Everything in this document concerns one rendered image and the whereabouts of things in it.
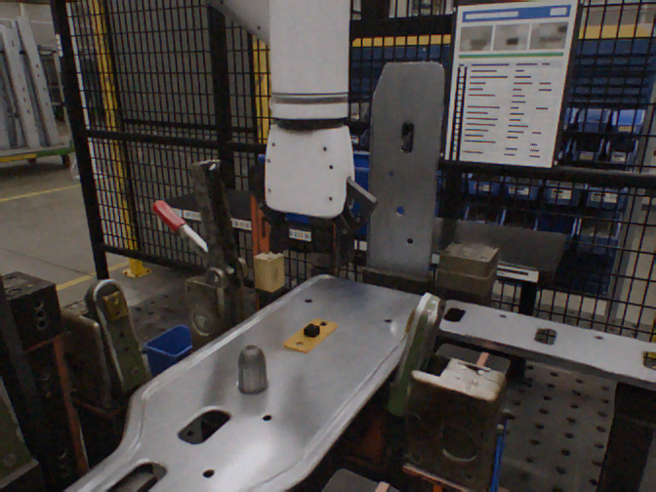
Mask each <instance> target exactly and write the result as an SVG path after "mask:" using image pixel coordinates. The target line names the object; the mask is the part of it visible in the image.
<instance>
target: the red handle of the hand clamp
mask: <svg viewBox="0 0 656 492"><path fill-rule="evenodd" d="M152 207H153V208H152V212H153V213H154V214H155V215H156V216H157V217H159V218H160V219H161V220H162V221H163V222H164V223H165V224H166V225H167V226H168V227H169V228H170V230H172V231H173V232H174V233H175V234H177V235H178V236H180V237H181V238H182V239H183V240H184V241H185V242H186V243H187V244H188V245H189V246H190V247H191V248H192V249H193V250H194V251H195V252H196V253H197V254H198V256H200V257H201V258H202V259H203V260H205V261H206V262H207V263H208V264H209V265H210V260H209V254H208V249H207V244H206V242H205V241H203V240H202V239H201V238H200V237H199V236H198V235H197V234H196V233H195V232H194V231H192V230H191V229H190V228H189V226H188V225H187V222H186V221H185V220H184V219H183V218H182V217H180V216H179V215H178V214H176V213H175V212H174V211H173V210H172V209H171V208H170V207H169V206H168V205H167V204H166V203H165V201H164V200H161V201H156V203H154V204H153V206H152ZM225 269H226V274H227V278H231V277H232V276H233V274H234V268H233V267H232V266H230V265H228V264H227V263H226V262H225Z"/></svg>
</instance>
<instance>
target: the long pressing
mask: <svg viewBox="0 0 656 492"><path fill-rule="evenodd" d="M422 298H423V296H419V295H415V294H410V293H405V292H401V291H395V290H391V289H387V288H383V287H378V286H373V284H368V283H363V282H359V281H354V280H349V279H345V278H340V277H335V276H332V275H329V274H325V273H323V274H317V275H315V276H312V277H311V278H309V279H307V280H306V281H304V282H303V283H301V284H300V285H298V287H296V288H295V289H293V290H292V291H290V292H289V293H287V294H286V295H283V296H281V297H280V298H278V299H277V300H275V301H274V302H272V303H270V304H269V305H267V306H266V307H264V308H262V309H260V310H259V311H256V312H255V314H253V315H252V316H250V317H249V318H247V319H245V320H244V321H242V322H241V323H239V324H238V325H236V326H234V327H233V328H230V329H229V330H227V331H226V332H224V333H222V334H221V335H220V336H219V337H217V339H216V340H214V341H213V342H211V343H209V344H208V345H205V346H204V347H202V348H200V349H198V350H197V351H195V352H194V353H192V354H191V355H189V356H187V357H186V358H183V359H182V361H180V362H179V363H177V364H175V365H174V366H172V367H171V368H169V369H168V370H166V371H165V372H162V373H160V374H159V375H157V376H156V377H154V378H153V379H151V380H149V382H148V383H146V384H145V385H143V386H141V387H139V388H138V389H137V390H136V391H135V392H134V393H133V394H132V395H131V397H130V399H129V401H128V407H127V413H126V420H125V422H124V428H123V433H122V439H121V441H120V443H119V446H118V448H117V449H116V450H115V452H114V453H113V454H112V455H111V456H109V457H108V458H106V459H105V460H103V461H102V462H101V463H100V464H99V465H98V466H97V467H95V468H94V469H93V470H91V471H89V472H87V473H86V474H84V475H83V476H82V477H80V478H79V479H78V480H76V481H75V483H74V484H72V485H71V486H69V487H68V488H66V489H64V490H63V491H62V492H108V491H109V490H111V489H112V488H114V487H115V486H116V484H117V483H119V482H120V481H121V480H122V479H124V478H125V477H126V476H127V475H129V474H131V473H132V472H134V471H135V470H136V469H137V468H139V467H140V466H141V465H144V464H152V465H155V466H156V467H158V468H160V469H161V470H163V471H164V472H165V475H164V477H163V478H162V479H161V480H159V481H158V482H157V483H156V484H155V485H154V486H151V487H150V489H149V490H148V491H147V492H293V491H295V490H297V489H298V488H300V487H301V486H303V485H304V484H305V483H307V482H308V481H309V480H310V479H311V478H312V476H313V475H314V474H315V473H316V472H317V471H318V469H319V468H320V467H321V466H322V464H323V463H324V462H325V460H326V459H327V458H328V457H329V454H330V453H331V452H332V451H333V449H334V448H335V447H336V445H337V444H338V443H340V442H341V440H342V439H343V438H344V437H345V434H346V433H347V432H348V431H349V429H350V428H351V426H352V425H353V424H354V423H355V421H356V420H357V419H358V418H359V416H360V415H361V414H362V411H363V410H364V409H366V408H367V406H368V405H369V404H370V403H371V401H372V400H373V399H374V398H375V396H376V395H377V394H378V392H379V391H380V390H381V388H382V386H383V385H384V384H385V383H386V381H387V380H388V379H389V377H390V376H391V375H393V374H392V373H394V372H395V371H396V370H397V368H398V367H399V363H400V360H401V356H402V353H403V351H404V348H405V345H406V341H407V337H408V333H405V332H404V330H405V327H406V324H407V321H408V318H409V316H410V314H411V312H412V309H413V308H414V307H415V306H416V305H417V304H418V303H419V302H420V300H421V299H422ZM306 301H311V302H309V303H308V302H306ZM314 319H322V320H326V321H330V322H333V323H337V324H338V328H337V329H335V330H334V331H333V332H332V333H331V334H330V335H329V336H327V337H326V338H325V339H324V340H323V341H322V342H320V344H319V345H318V346H317V347H316V348H313V349H312V350H311V351H310V352H308V353H302V352H299V351H296V350H293V349H290V348H285V347H284V346H283V343H284V341H287V340H288V339H289V338H291V337H292V336H293V335H294V334H296V333H297V332H298V331H300V330H301V329H302V328H304V327H305V326H306V325H307V324H309V323H310V322H311V321H312V320H314ZM385 320H389V321H390V322H385ZM249 345H254V346H257V347H260V348H261V349H262V350H263V352H264V354H265V356H266V370H267V387H266V388H265V389H263V391H260V392H258V393H245V392H242V391H241V390H240V389H239V387H238V385H239V383H238V369H237V361H238V356H239V353H240V352H241V350H242V349H243V348H244V347H246V346H249ZM208 412H218V413H221V414H223V415H225V416H227V417H229V420H228V421H227V422H226V423H225V424H224V425H223V426H222V427H221V428H219V429H218V430H217V432H216V433H214V434H212V435H211V436H210V437H209V438H208V439H207V440H206V441H204V442H203V443H200V444H189V443H187V442H185V441H183V440H181V439H179V436H180V434H181V433H182V432H183V431H185V429H186V428H187V427H188V426H191V425H192V424H193V423H194V422H196V421H197V420H198V419H199V418H201V417H202V416H203V415H204V414H206V413H208ZM265 416H271V420H269V421H265V420H264V417H265ZM207 470H212V471H213V472H214V475H213V476H212V477H209V478H206V477H204V476H203V474H204V472H205V471H207Z"/></svg>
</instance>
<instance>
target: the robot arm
mask: <svg viewBox="0 0 656 492"><path fill-rule="evenodd" d="M203 1H204V2H206V3H207V4H209V5H210V6H212V7H213V8H215V9H216V10H218V11H219V12H222V13H223V14H225V16H226V17H228V18H229V19H230V20H232V21H234V22H235V23H237V24H238V25H240V26H241V27H243V28H245V29H246V30H248V31H249V32H250V33H252V35H253V36H255V37H256V38H258V39H259V40H260V41H262V42H263V43H264V44H267V45H268V46H270V65H271V92H272V94H271V95H272V99H270V101H269V107H270V109H272V116H274V117H279V118H282V121H277V122H276V125H271V126H270V131H269V136H268V142H267V151H266V177H265V178H263V179H262V180H260V181H259V182H256V183H254V184H252V185H251V190H252V192H253V194H254V197H255V199H256V201H258V202H259V203H258V205H259V207H260V209H261V210H262V211H263V213H264V214H265V215H266V221H267V222H268V223H270V243H271V252H272V254H277V253H279V252H281V251H284V250H286V249H288V248H290V224H289V219H286V218H285V216H286V215H287V213H291V214H297V215H303V216H310V217H317V218H324V219H329V218H331V219H332V220H333V222H334V225H335V226H336V228H337V229H338V231H339V233H340V234H339V235H337V236H336V247H335V261H336V262H335V266H336V267H338V268H341V267H344V266H346V265H347V264H349V263H350V262H351V261H352V259H353V257H354V244H355V232H356V231H358V230H359V229H360V228H361V227H362V226H363V224H364V223H365V222H367V221H368V219H369V217H370V215H371V214H373V213H374V211H375V209H376V208H377V206H378V205H379V202H378V200H377V199H376V198H375V197H373V195H372V194H370V193H368V192H367V191H366V190H365V189H363V188H362V187H361V186H360V185H358V184H357V183H355V182H354V169H353V156H352V148H351V141H350V135H349V127H347V126H344V122H343V121H338V118H339V117H346V116H348V91H349V0H203ZM354 200H355V201H356V202H358V203H359V204H360V210H359V212H358V213H357V215H356V216H355V215H354V214H353V213H352V211H351V210H350V209H351V208H352V206H353V202H354Z"/></svg>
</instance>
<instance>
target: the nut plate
mask: <svg viewBox="0 0 656 492"><path fill-rule="evenodd" d="M321 322H325V323H326V326H320V325H321ZM310 323H312V324H314V325H315V329H308V327H309V325H310ZM310 323H309V324H307V325H306V326H305V327H304V328H302V329H301V330H300V331H298V332H297V333H296V334H294V335H293V336H292V337H291V338H289V339H288V340H287V341H284V343H283V346H284V347H285V348H287V349H293V350H296V351H299V352H302V353H308V352H310V351H311V350H312V349H315V348H316V347H317V346H318V345H319V344H320V342H322V341H323V340H324V339H325V338H326V337H327V336H329V335H330V334H331V333H332V332H333V331H334V330H335V329H337V328H338V324H337V323H333V322H330V321H326V320H322V319H314V320H312V321H311V322H310ZM297 345H302V346H300V347H298V346H297Z"/></svg>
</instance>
